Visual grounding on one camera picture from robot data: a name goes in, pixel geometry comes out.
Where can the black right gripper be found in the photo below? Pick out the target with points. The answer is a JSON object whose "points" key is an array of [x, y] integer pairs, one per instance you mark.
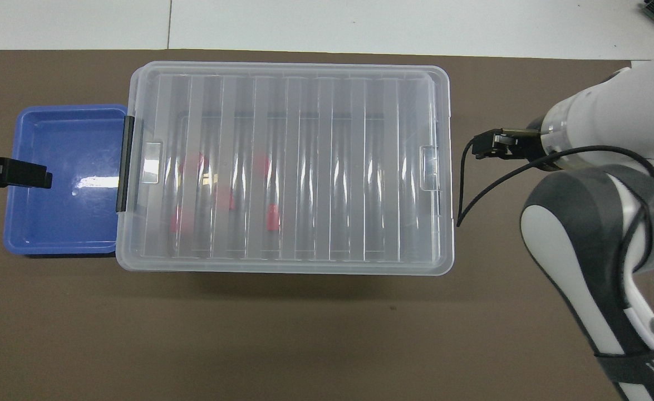
{"points": [[532, 147]]}

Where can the clear ribbed plastic lid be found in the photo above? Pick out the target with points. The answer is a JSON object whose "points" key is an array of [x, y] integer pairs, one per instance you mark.
{"points": [[332, 167]]}

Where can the red knobbed block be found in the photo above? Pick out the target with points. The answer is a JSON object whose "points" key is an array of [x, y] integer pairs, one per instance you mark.
{"points": [[193, 164], [175, 223], [261, 163], [225, 199], [273, 218]]}

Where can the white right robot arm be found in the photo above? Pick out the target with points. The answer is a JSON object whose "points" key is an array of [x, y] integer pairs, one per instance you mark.
{"points": [[610, 106]]}

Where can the blue plastic tray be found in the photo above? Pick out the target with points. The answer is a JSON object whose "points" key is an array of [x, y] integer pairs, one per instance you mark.
{"points": [[70, 223]]}

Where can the clear plastic storage box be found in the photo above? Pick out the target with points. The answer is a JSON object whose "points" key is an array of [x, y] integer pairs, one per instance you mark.
{"points": [[121, 245]]}

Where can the brown table mat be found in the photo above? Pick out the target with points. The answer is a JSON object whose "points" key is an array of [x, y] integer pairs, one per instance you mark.
{"points": [[326, 334]]}

